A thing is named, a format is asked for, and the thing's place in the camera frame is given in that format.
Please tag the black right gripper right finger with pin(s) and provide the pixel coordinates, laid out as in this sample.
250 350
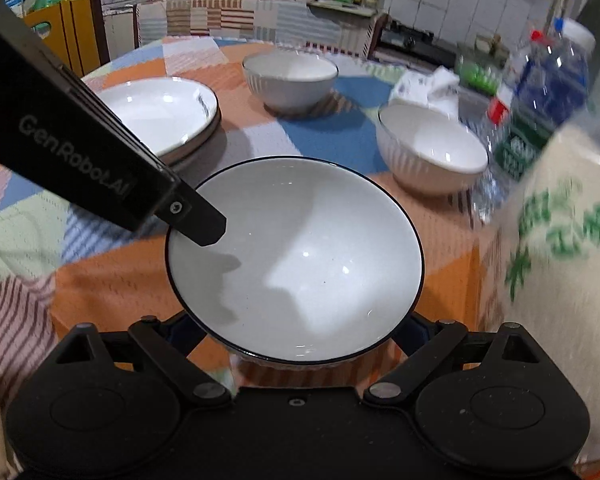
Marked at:
428 347

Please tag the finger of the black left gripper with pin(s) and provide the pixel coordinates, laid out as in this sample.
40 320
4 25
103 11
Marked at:
185 210

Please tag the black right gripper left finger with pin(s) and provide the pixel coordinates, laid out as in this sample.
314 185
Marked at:
167 345

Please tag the white plate with lettering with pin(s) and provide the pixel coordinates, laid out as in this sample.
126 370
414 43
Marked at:
172 116

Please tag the white ribbed bowl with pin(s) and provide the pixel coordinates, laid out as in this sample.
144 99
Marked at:
318 264
289 81
428 152

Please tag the yellow wooden chair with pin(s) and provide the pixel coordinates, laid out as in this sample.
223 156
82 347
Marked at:
74 31

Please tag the bag of rice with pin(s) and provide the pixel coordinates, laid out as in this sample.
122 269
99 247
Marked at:
543 265

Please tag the red cap water bottle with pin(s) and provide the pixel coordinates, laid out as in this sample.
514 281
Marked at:
508 156

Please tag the striped patchwork counter cloth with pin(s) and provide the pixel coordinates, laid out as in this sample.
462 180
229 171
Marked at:
290 23

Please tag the white tissue pack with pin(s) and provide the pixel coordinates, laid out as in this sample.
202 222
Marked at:
438 90

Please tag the white cutting board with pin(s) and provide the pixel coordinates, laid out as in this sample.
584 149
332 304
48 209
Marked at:
352 9

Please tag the black gas stove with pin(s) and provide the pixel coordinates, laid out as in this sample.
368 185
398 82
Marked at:
415 44

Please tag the green plastic basket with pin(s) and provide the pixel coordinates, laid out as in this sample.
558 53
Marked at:
478 71

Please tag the blue cap water bottle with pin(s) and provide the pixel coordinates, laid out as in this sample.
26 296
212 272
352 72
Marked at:
555 83

